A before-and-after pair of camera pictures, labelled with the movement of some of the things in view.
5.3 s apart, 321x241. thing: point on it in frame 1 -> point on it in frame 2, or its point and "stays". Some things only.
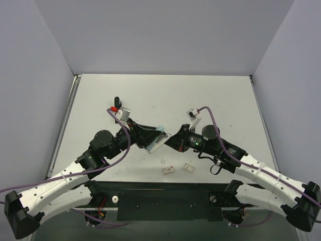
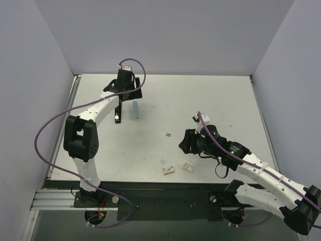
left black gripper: x=140 y=135 -> x=123 y=94
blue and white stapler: x=159 y=141 -> x=136 y=107
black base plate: x=162 y=201 stays
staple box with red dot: x=166 y=170 stays
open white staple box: x=188 y=167 stays
